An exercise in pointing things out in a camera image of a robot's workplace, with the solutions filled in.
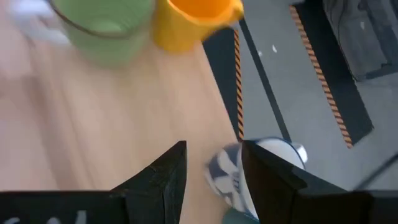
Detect green mug white handle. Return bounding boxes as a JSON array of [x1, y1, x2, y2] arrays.
[[6, 0, 156, 68]]

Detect wooden shelf black legs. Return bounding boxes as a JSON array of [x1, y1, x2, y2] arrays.
[[0, 0, 245, 224]]

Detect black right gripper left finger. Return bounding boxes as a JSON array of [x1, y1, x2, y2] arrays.
[[111, 140, 187, 224]]

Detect large black striped-edge floor mat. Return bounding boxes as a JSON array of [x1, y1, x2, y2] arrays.
[[288, 0, 374, 149]]

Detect white mug blue leaf pattern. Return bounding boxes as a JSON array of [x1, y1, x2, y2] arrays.
[[203, 136, 309, 220]]

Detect small black striped-edge floor mat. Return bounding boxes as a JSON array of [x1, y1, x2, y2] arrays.
[[201, 27, 245, 141]]

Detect yellow mug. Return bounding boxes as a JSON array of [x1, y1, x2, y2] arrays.
[[152, 0, 245, 52]]

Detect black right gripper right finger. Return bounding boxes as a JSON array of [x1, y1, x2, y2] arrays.
[[241, 140, 308, 224]]

